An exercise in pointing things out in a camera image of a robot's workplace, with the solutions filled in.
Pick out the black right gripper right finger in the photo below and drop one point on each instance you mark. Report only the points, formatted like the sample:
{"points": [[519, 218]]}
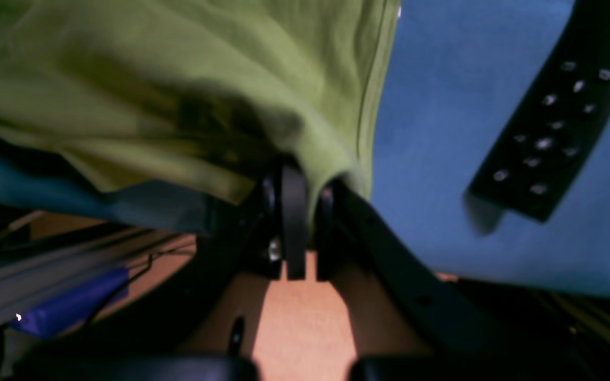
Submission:
{"points": [[408, 324]]}

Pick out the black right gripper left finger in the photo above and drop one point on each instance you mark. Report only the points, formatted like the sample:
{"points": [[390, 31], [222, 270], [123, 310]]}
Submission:
{"points": [[195, 325]]}

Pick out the olive green t-shirt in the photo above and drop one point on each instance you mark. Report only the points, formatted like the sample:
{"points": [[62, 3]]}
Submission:
{"points": [[197, 93]]}

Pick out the black remote control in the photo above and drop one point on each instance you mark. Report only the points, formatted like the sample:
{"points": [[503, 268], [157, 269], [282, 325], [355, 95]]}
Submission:
{"points": [[558, 122]]}

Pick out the blue table cloth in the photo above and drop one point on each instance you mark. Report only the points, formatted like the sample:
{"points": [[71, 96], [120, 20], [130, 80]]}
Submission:
{"points": [[456, 73]]}

